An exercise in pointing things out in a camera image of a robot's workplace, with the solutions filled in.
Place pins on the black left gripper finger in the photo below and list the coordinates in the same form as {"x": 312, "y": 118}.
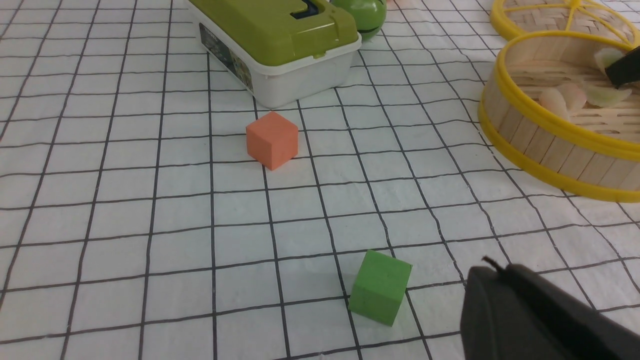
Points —
{"x": 512, "y": 313}

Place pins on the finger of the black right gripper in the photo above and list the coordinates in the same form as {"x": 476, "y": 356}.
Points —
{"x": 626, "y": 70}

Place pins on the pale yellow-green dumpling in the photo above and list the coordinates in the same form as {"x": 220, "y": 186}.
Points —
{"x": 606, "y": 57}

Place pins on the pale green dumpling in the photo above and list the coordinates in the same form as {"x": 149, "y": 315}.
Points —
{"x": 605, "y": 97}

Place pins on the pink dumpling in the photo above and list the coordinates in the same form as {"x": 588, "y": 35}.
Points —
{"x": 573, "y": 95}

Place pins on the white pinkish dumpling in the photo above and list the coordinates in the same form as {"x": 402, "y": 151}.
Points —
{"x": 553, "y": 101}

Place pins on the yellow-rimmed bamboo steamer tray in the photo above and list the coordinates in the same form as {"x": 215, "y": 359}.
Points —
{"x": 596, "y": 153}

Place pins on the yellow-rimmed bamboo steamer lid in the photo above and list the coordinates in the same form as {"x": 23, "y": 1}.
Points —
{"x": 513, "y": 18}

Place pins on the green foam cube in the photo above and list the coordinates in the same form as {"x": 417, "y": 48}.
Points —
{"x": 379, "y": 287}

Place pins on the green ball with black stripe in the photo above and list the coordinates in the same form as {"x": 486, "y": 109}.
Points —
{"x": 369, "y": 15}

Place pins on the orange foam cube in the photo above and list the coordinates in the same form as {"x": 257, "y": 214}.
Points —
{"x": 272, "y": 140}

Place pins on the green lidded white box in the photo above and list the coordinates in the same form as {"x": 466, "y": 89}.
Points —
{"x": 279, "y": 50}

